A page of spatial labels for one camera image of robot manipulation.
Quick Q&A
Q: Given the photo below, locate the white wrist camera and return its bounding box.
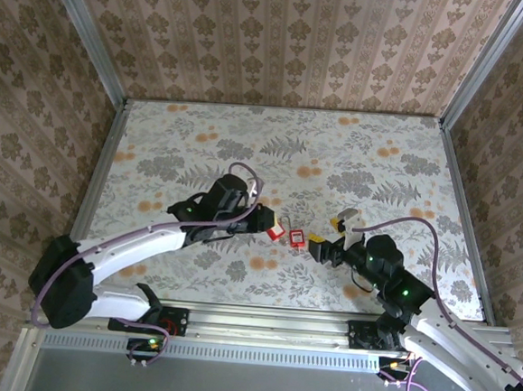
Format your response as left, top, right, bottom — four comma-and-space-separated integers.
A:
245, 175, 265, 206
336, 207, 365, 235

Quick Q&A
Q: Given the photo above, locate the thin black wrist wire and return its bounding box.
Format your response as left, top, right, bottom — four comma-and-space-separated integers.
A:
347, 265, 378, 295

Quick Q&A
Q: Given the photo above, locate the aluminium frame post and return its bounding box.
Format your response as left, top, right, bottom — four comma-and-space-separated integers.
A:
438, 0, 523, 135
31, 0, 137, 105

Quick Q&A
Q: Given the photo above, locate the aluminium table side rail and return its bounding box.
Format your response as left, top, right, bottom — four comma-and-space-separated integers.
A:
47, 93, 132, 298
423, 118, 515, 327

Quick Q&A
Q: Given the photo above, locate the aluminium table end rail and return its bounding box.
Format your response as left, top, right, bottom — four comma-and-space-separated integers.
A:
123, 92, 445, 126

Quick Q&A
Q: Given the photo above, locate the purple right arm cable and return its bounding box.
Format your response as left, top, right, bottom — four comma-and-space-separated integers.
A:
340, 211, 523, 391

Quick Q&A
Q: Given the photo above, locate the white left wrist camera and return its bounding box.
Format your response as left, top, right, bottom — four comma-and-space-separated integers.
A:
245, 175, 265, 206

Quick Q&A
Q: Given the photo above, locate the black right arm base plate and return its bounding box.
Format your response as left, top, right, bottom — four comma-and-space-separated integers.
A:
344, 318, 416, 354

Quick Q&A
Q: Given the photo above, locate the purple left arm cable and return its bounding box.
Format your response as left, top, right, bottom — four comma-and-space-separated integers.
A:
25, 145, 267, 377

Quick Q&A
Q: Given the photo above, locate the red padlock with steel shackle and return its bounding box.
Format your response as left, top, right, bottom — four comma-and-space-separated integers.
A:
266, 222, 286, 243
279, 212, 309, 252

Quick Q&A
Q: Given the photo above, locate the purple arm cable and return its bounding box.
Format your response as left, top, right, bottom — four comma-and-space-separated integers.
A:
25, 145, 267, 377
340, 211, 523, 391

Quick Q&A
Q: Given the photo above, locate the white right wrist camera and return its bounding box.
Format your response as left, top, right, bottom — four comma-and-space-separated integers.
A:
336, 207, 365, 235

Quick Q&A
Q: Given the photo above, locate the slotted grey cable duct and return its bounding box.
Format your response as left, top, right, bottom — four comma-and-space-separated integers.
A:
38, 330, 384, 376

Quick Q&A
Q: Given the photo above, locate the grey metal sheet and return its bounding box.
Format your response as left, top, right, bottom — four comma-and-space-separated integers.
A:
0, 324, 503, 391

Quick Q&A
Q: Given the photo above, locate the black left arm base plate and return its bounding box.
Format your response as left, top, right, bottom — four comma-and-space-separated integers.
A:
107, 301, 191, 338

